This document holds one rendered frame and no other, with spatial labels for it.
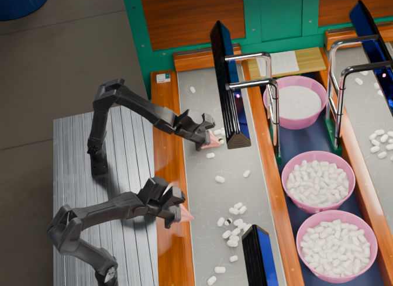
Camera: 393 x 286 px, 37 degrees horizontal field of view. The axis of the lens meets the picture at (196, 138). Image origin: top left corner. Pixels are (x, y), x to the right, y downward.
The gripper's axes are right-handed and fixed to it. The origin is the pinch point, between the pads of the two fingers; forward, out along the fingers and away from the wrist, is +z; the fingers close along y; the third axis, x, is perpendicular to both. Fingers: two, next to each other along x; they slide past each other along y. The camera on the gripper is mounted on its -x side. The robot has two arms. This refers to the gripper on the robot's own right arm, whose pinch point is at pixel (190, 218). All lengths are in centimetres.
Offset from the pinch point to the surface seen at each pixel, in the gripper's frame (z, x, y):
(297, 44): 44, -34, 87
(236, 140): -2.5, -32.5, 9.5
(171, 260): -3.3, 9.5, -12.5
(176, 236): -1.3, 7.8, -3.2
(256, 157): 25.9, -11.8, 29.7
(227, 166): 17.0, -4.3, 27.4
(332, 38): 51, -48, 81
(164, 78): -3, 7, 80
